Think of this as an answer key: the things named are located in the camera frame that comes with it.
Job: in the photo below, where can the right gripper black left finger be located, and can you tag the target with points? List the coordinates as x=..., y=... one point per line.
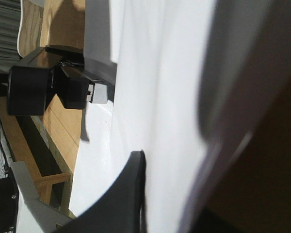
x=122, y=207

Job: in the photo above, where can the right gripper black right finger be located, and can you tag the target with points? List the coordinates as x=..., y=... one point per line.
x=246, y=217

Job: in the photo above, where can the white paper sheet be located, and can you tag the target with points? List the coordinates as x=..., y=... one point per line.
x=177, y=61

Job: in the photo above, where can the black stapler with orange button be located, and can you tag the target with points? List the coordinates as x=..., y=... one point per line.
x=58, y=71

